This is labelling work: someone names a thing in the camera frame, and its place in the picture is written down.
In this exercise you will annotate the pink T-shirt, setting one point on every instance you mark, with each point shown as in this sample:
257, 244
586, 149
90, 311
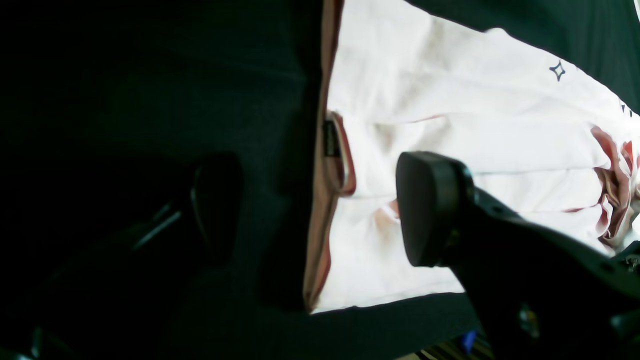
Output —
432, 128

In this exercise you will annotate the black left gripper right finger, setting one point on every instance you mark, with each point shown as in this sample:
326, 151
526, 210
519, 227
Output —
433, 192

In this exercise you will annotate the black table cloth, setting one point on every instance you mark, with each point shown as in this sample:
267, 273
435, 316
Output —
107, 106

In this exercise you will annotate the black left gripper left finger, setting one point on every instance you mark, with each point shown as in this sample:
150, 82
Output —
216, 192

